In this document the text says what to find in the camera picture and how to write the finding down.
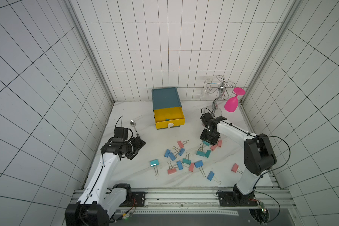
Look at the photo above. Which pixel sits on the pink clip right upper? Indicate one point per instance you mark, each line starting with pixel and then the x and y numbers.
pixel 219 143

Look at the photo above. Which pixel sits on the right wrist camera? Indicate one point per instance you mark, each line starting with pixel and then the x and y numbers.
pixel 206 119

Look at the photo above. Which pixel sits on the metal spoon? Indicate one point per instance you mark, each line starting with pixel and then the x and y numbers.
pixel 133 124

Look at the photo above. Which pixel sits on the blue clip lower centre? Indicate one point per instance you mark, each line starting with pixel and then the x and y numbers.
pixel 180 165

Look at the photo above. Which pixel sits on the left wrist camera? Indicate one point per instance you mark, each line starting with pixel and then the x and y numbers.
pixel 121 132

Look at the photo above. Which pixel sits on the pink plastic wine glass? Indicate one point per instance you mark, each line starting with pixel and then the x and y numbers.
pixel 232 104

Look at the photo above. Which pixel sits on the pink clip far right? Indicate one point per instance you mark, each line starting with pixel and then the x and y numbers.
pixel 235 168

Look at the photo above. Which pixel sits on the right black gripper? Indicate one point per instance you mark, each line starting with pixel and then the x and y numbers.
pixel 206 135

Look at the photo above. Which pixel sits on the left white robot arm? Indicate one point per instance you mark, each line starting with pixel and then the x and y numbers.
pixel 101 175

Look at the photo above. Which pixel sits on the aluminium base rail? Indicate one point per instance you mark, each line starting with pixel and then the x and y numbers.
pixel 206 201

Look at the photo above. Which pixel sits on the blue clip front right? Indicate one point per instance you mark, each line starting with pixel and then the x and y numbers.
pixel 211 177

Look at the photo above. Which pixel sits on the yellow top drawer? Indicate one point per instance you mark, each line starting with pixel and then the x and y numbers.
pixel 175 115

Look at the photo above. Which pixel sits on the pink clip lower centre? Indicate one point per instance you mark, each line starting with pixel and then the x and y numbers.
pixel 191 167

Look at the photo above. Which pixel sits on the chrome glass rack stand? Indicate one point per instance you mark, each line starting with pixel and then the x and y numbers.
pixel 221 91

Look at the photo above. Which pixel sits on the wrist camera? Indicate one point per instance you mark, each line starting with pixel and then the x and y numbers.
pixel 206 119
pixel 121 132

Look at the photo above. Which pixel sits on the pink clip top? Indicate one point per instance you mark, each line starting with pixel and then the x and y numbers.
pixel 182 143

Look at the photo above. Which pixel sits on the clear wine glass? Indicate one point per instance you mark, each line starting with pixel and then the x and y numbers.
pixel 207 89

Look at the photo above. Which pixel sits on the blue clip lower right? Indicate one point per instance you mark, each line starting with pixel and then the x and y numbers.
pixel 199 165

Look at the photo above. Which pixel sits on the teal drawer cabinet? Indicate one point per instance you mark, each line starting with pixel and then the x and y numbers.
pixel 165 98

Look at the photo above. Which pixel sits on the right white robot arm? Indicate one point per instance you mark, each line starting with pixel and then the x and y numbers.
pixel 259 156

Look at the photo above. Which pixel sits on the pink clip front left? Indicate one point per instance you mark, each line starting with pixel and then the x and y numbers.
pixel 171 169

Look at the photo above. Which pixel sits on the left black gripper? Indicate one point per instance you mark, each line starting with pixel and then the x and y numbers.
pixel 139 144

